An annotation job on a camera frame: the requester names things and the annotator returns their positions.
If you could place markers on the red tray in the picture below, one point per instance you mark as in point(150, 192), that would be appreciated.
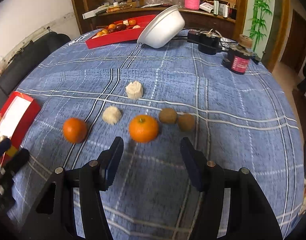
point(120, 31)
point(16, 116)

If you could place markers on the orange tangerine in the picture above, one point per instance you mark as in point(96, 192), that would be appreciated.
point(75, 130)
point(143, 128)

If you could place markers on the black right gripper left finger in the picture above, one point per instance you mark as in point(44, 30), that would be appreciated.
point(52, 214)

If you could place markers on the black leather sofa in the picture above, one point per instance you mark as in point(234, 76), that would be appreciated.
point(27, 59)

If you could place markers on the blue plaid tablecloth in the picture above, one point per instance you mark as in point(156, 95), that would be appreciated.
point(240, 121)

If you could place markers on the brown kiwi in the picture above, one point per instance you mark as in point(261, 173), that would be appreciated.
point(186, 122)
point(168, 116)

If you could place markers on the black power adapter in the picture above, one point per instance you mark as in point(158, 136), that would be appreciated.
point(208, 41)

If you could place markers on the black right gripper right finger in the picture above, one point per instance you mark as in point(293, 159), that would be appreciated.
point(250, 214)

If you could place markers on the wooden sideboard cabinet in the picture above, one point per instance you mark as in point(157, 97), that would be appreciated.
point(94, 14)

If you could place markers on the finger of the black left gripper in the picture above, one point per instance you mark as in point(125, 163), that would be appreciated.
point(5, 144)
point(16, 163)

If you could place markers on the near red tray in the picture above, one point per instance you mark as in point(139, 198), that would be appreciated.
point(16, 116)

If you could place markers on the white foam bowl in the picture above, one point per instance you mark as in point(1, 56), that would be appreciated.
point(163, 28)

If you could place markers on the black red jar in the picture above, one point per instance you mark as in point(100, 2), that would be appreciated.
point(238, 55)

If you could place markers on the far red tray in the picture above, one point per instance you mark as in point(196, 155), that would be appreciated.
point(120, 31)

